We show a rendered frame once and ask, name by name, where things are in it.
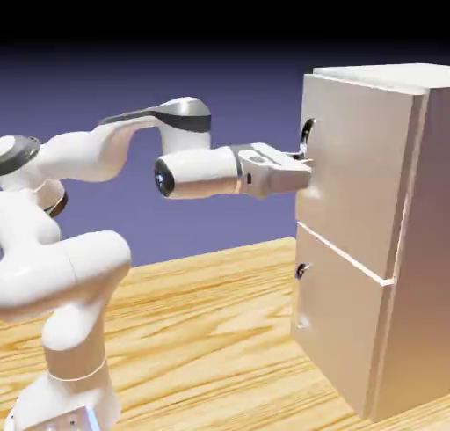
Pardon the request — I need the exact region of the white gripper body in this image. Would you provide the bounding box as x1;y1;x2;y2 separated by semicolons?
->
258;142;313;197

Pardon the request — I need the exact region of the curved metal handle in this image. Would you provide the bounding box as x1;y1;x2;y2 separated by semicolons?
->
298;116;319;165
294;260;313;281

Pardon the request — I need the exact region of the tall pale cabinet door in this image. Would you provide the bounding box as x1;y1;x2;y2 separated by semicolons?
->
294;73;431;287

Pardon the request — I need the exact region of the short pale cabinet door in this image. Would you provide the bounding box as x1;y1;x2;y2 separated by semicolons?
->
290;221;394;421

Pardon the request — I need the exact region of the pale wooden cabinet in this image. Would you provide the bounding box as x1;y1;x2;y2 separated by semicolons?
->
290;62;450;424

